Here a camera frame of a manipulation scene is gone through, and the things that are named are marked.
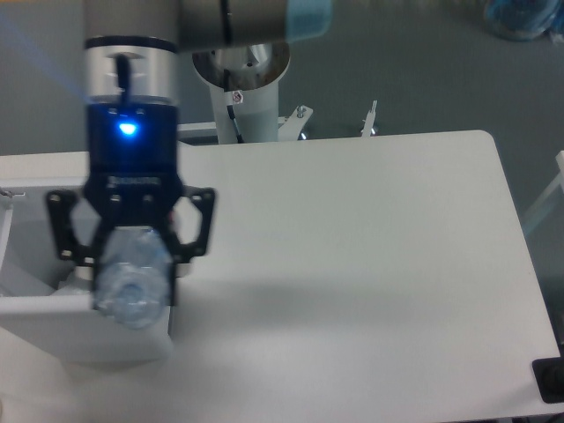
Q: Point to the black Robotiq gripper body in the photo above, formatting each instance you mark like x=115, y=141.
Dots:
x=133, y=178

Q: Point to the clear crushed plastic bottle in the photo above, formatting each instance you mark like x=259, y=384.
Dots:
x=132, y=285

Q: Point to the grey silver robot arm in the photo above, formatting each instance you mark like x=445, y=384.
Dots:
x=131, y=49

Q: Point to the white open trash can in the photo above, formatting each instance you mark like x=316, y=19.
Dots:
x=63, y=325

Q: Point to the black device at table edge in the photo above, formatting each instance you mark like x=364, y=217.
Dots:
x=549, y=377

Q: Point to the blue plastic bag on floor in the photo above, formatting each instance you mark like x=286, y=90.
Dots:
x=520, y=20

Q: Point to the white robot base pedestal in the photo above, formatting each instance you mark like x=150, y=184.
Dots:
x=243, y=84

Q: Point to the white metal base frame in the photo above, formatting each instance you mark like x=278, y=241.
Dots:
x=291, y=127

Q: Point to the white frame at right edge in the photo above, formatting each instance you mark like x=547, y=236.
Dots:
x=546, y=201

